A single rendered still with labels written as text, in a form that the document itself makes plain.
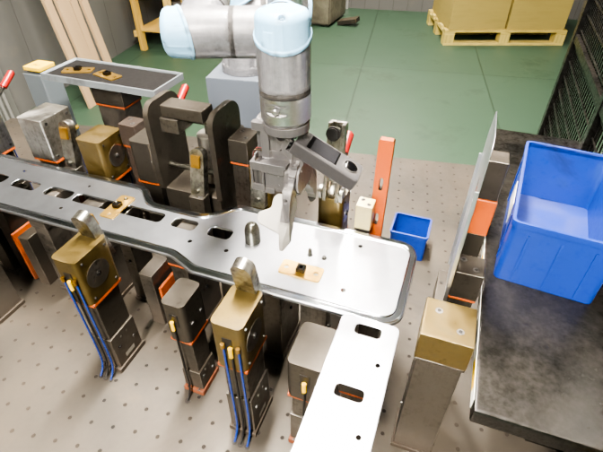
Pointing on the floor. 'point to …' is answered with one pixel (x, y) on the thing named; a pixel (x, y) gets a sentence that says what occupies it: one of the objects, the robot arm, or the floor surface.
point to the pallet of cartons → (500, 21)
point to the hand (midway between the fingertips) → (301, 225)
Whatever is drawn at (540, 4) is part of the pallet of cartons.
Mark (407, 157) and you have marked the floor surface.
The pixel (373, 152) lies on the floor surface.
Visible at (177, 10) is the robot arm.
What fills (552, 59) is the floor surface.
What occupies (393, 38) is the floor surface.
